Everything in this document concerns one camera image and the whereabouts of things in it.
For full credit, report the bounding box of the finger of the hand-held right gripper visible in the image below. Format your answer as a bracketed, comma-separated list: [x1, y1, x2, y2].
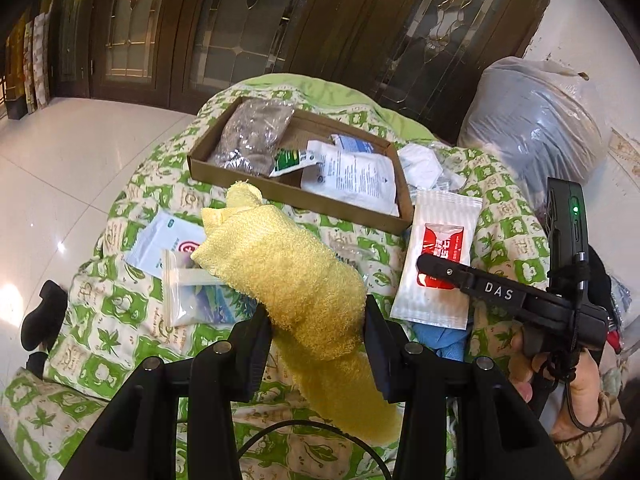
[416, 252, 481, 306]

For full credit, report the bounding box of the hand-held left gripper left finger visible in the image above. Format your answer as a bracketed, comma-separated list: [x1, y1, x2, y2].
[72, 305, 273, 480]

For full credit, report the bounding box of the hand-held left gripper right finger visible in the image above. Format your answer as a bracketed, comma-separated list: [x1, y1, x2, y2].
[364, 294, 573, 480]

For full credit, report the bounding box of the white wipes packet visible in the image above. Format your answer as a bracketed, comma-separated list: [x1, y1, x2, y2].
[389, 189, 483, 331]

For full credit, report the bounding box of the blue towel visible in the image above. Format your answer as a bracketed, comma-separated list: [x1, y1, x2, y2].
[410, 322, 468, 363]

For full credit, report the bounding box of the clear zip bag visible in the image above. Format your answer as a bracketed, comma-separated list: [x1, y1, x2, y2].
[160, 250, 256, 328]

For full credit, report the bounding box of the yellow towel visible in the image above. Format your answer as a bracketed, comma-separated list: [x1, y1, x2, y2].
[190, 182, 403, 446]

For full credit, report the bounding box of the large white printed packet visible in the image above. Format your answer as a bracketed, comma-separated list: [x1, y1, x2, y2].
[300, 140, 401, 218]

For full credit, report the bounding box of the white packet with red circle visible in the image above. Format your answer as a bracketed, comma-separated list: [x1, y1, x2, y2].
[124, 211, 206, 281]

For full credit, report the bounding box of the white packet with blue label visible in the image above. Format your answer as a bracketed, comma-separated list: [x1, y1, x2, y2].
[330, 134, 391, 158]

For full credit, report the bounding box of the shallow cardboard box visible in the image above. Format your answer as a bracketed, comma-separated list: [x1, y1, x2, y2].
[186, 95, 415, 236]

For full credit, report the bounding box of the green and white packet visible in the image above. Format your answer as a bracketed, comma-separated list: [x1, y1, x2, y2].
[269, 147, 313, 178]

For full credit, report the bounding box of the brown plush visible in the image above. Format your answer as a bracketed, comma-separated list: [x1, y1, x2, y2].
[207, 97, 296, 178]

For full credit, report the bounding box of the person's right forearm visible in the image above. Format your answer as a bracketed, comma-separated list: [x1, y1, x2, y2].
[550, 390, 631, 476]

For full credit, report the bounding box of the person's right hand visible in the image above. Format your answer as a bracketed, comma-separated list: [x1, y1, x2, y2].
[510, 332, 607, 442]

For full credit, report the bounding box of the clear plastic wrapper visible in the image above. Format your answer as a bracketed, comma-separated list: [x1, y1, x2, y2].
[332, 242, 373, 270]

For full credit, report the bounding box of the large grey plastic bag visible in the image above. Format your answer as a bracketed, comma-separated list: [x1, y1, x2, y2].
[457, 57, 608, 196]

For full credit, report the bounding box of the pile of wrapped white masks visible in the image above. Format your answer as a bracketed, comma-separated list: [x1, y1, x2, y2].
[397, 142, 466, 193]

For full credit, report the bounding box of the green printed blanket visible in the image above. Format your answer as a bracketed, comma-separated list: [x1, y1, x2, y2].
[0, 72, 626, 480]

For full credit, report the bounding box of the wooden glass door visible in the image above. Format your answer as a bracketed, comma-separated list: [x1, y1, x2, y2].
[50, 0, 566, 146]

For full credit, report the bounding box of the stack of patterned boxes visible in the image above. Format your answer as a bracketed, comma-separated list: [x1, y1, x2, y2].
[5, 0, 63, 121]

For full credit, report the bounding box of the black cable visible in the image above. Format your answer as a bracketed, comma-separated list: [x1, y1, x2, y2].
[542, 255, 631, 433]
[235, 419, 396, 480]

